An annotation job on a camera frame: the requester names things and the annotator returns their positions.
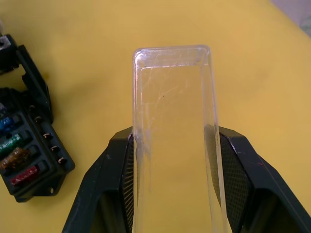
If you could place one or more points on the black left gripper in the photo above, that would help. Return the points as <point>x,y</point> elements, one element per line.
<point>7,58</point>

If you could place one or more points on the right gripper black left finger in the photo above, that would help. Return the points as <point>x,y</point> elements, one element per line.
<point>102,182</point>

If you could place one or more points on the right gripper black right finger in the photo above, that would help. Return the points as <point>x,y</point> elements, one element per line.
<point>262,189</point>

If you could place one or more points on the black fuse box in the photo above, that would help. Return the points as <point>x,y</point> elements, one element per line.
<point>56,170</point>

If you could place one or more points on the green blade fuse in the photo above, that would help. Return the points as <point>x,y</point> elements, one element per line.
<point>9,143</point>

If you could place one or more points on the brown blade fuse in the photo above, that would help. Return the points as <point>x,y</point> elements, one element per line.
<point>14,159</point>

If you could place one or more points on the red blade fuse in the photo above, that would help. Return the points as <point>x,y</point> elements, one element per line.
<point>24,176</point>

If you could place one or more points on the clear plastic fuse box cover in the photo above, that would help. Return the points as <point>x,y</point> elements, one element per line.
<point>170,97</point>

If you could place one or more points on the blue blade fuse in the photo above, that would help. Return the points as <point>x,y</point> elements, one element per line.
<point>5,125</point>

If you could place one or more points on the yellow foam mat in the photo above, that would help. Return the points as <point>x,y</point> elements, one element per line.
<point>73,48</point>

